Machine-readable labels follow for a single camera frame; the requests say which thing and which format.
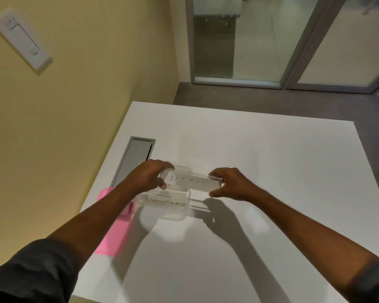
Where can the person's left thumb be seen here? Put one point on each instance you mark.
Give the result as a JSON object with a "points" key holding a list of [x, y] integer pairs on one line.
{"points": [[162, 184]]}

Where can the person's right hand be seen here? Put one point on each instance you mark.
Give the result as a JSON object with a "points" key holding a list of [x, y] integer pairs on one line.
{"points": [[237, 184]]}

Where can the person's left forearm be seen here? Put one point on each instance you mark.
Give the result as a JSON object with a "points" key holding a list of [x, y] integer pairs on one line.
{"points": [[94, 214]]}

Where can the white wall switch panel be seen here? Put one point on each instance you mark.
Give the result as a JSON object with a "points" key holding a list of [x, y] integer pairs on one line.
{"points": [[22, 39]]}

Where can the person's right thumb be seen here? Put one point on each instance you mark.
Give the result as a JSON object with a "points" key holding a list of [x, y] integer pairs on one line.
{"points": [[217, 192]]}

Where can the glass door with grey frame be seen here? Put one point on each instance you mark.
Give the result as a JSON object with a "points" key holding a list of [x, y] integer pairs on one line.
{"points": [[240, 40], [347, 47]]}

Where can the clear plastic container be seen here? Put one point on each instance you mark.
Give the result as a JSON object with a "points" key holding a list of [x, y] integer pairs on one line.
{"points": [[173, 211]]}

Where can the person's right forearm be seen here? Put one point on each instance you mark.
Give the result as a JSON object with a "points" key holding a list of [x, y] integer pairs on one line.
{"points": [[309, 230]]}

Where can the person's left hand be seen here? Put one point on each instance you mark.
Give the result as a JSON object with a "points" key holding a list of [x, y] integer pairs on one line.
{"points": [[147, 176]]}

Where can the dark grey shirt sleeve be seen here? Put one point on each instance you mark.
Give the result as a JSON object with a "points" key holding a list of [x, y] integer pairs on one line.
{"points": [[28, 274], [374, 282]]}

